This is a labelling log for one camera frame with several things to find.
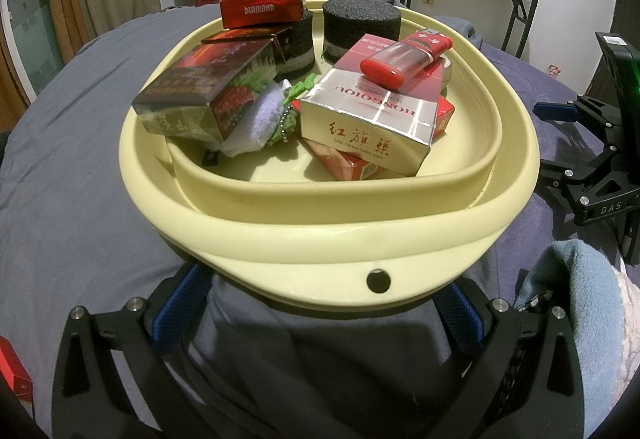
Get yellow oval plastic tray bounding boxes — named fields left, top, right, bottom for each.
left=118, top=0, right=542, bottom=313

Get dark red Huangshan cigarette box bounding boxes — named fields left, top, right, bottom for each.
left=132, top=35, right=279, bottom=143

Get small round metal tin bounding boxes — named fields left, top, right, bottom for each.
left=442, top=56, right=452, bottom=84

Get small red lighter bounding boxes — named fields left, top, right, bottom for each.
left=360, top=29, right=454, bottom=90

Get dark blue table cloth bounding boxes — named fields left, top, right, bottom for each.
left=466, top=43, right=620, bottom=303

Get red and silver cigarette carton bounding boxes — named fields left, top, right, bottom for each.
left=299, top=35, right=452, bottom=176

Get grey blanket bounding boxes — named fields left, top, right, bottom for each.
left=1, top=6, right=457, bottom=438

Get shiny red gift pack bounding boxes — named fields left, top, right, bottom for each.
left=264, top=73, right=318, bottom=147

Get black foam cylinder stack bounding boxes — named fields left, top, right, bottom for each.
left=274, top=0, right=402, bottom=77

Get white fluffy pom-pom ball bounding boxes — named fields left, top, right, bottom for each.
left=219, top=81, right=284, bottom=157

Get light blue trouser knee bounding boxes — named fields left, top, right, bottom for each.
left=516, top=240, right=639, bottom=437

